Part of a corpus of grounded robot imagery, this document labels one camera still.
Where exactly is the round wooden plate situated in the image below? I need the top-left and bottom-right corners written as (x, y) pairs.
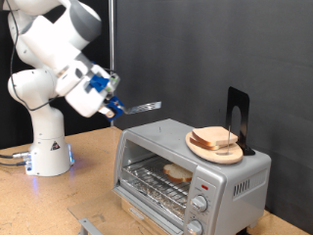
top-left (185, 130), bottom-right (245, 165)

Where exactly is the black metal bookend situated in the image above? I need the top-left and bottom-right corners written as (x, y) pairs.
top-left (225, 86), bottom-right (257, 157)

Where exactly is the glass oven door with handle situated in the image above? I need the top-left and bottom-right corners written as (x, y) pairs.
top-left (67, 185), bottom-right (185, 235)

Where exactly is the metal spatula with blue block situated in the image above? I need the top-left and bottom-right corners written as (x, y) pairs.
top-left (105, 95), bottom-right (162, 122)

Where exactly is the wooden box with slots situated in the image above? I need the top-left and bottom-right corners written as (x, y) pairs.
top-left (120, 197), bottom-right (172, 235)

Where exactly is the black base cable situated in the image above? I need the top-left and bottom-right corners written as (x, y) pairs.
top-left (0, 160), bottom-right (29, 167)
top-left (0, 151), bottom-right (32, 161)

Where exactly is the thin metal rod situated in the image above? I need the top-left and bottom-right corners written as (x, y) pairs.
top-left (225, 125), bottom-right (232, 156)

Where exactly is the white bread slice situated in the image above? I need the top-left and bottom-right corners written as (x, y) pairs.
top-left (162, 163), bottom-right (194, 184)
top-left (191, 125), bottom-right (239, 148)
top-left (189, 136), bottom-right (223, 152)

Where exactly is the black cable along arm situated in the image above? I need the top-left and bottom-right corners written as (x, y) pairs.
top-left (4, 0), bottom-right (60, 113)

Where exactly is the wire oven rack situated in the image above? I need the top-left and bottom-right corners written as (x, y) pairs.
top-left (121, 155), bottom-right (194, 219)

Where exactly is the silver toaster oven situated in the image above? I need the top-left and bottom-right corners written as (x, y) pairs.
top-left (112, 118), bottom-right (272, 235)

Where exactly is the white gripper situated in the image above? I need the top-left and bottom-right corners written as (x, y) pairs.
top-left (65, 63), bottom-right (120, 119)

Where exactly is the vertical metal pole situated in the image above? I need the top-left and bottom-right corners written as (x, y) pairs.
top-left (108, 0), bottom-right (117, 127)

